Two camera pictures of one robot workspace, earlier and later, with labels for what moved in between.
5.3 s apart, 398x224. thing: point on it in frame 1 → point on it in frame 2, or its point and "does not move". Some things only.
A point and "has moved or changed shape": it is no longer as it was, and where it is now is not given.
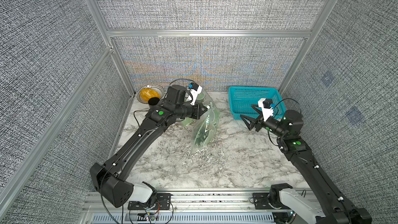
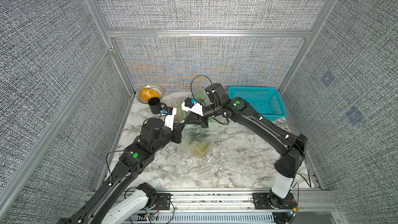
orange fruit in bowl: (146, 94) does not move
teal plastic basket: (241, 98) does not move
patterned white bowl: (148, 91) does not move
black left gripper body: (191, 111) → (175, 137)
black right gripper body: (274, 127) → (210, 112)
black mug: (153, 102) does not move
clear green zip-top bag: (204, 128) has moved or changed shape
